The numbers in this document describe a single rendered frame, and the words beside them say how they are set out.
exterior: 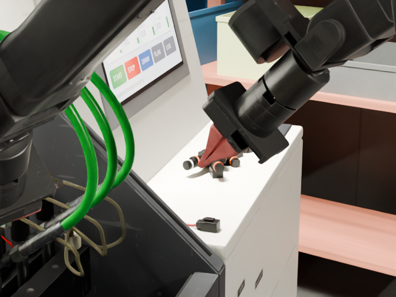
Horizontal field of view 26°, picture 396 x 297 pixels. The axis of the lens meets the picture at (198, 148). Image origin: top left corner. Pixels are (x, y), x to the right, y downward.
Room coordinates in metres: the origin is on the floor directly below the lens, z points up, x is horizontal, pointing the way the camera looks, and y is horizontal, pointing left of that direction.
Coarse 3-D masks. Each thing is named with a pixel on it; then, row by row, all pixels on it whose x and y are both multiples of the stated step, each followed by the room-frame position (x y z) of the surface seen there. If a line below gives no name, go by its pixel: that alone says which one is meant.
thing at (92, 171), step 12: (0, 36) 1.06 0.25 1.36; (72, 108) 1.03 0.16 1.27; (72, 120) 1.03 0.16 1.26; (84, 132) 1.02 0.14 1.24; (84, 144) 1.02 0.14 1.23; (96, 168) 1.02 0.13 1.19; (96, 180) 1.02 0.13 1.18; (84, 204) 1.02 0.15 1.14; (72, 216) 1.03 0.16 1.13; (48, 228) 1.04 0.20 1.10; (60, 228) 1.03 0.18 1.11; (36, 240) 1.04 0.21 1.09; (48, 240) 1.04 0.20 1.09; (12, 252) 1.05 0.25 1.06; (24, 252) 1.05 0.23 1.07
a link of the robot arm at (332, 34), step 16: (256, 0) 0.97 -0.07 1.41; (272, 0) 0.96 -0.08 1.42; (288, 0) 0.99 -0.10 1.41; (240, 16) 0.97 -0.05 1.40; (256, 16) 0.96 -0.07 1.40; (272, 16) 0.96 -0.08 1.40; (288, 16) 0.95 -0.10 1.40; (240, 32) 0.97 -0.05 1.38; (256, 32) 0.95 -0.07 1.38; (272, 32) 0.95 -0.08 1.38; (288, 32) 0.95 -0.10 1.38; (304, 32) 0.94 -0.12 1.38; (320, 32) 0.89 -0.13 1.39; (336, 32) 0.88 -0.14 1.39; (256, 48) 0.95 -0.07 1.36; (304, 48) 0.91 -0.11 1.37; (320, 48) 0.89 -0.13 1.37; (336, 48) 0.89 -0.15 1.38; (320, 64) 0.89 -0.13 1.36; (336, 64) 0.94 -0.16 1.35
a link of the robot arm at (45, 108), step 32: (64, 0) 0.57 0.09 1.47; (96, 0) 0.54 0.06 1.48; (128, 0) 0.52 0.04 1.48; (160, 0) 0.54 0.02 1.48; (32, 32) 0.60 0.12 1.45; (64, 32) 0.57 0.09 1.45; (96, 32) 0.55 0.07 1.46; (128, 32) 0.57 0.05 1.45; (0, 64) 0.63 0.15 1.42; (32, 64) 0.60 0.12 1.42; (64, 64) 0.58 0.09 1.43; (96, 64) 0.60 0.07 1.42; (0, 96) 0.63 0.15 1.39; (32, 96) 0.61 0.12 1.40; (64, 96) 0.64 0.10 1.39; (0, 128) 0.64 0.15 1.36
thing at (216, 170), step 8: (200, 152) 1.68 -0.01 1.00; (248, 152) 1.72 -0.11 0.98; (192, 160) 1.58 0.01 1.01; (216, 160) 1.57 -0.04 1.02; (224, 160) 1.60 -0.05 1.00; (232, 160) 1.63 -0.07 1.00; (184, 168) 1.57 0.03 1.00; (192, 168) 1.57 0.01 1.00; (216, 168) 1.54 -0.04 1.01; (224, 168) 1.55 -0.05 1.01; (216, 176) 1.56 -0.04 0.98
